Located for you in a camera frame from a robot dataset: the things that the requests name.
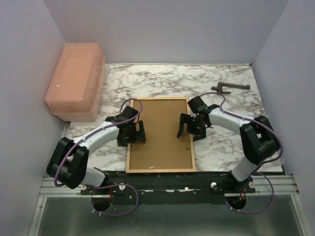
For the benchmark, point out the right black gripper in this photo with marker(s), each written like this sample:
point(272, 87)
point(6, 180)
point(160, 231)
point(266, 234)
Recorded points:
point(199, 134)

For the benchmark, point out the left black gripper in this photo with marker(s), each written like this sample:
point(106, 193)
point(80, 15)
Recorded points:
point(139, 136)

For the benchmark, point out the brown frame backing board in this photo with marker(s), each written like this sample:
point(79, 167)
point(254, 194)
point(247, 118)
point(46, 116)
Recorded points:
point(160, 132)

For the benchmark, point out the brown wooden picture frame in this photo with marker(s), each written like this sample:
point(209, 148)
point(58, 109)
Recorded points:
point(128, 147)

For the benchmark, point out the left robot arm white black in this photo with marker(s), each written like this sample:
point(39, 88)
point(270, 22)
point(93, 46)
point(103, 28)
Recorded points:
point(69, 162)

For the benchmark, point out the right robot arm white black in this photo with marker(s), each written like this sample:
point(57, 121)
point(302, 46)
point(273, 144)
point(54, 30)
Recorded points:
point(259, 141)

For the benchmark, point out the pink plastic storage box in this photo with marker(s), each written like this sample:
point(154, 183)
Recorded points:
point(74, 92)

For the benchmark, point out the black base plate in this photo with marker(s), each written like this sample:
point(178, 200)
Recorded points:
point(169, 188)

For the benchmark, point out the aluminium rail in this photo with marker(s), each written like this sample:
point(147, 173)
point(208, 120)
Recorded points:
point(279, 185)

